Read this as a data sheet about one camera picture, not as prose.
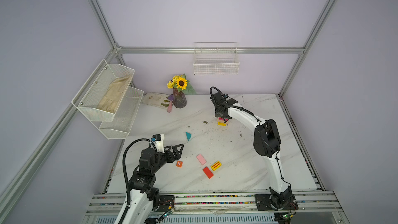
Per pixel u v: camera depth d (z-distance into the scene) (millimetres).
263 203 733
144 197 531
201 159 882
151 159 600
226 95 896
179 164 859
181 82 954
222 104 732
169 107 1110
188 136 983
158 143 702
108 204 748
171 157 690
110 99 775
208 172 834
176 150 701
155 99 1179
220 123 1029
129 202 503
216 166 842
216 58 946
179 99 1112
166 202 734
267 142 573
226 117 742
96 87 735
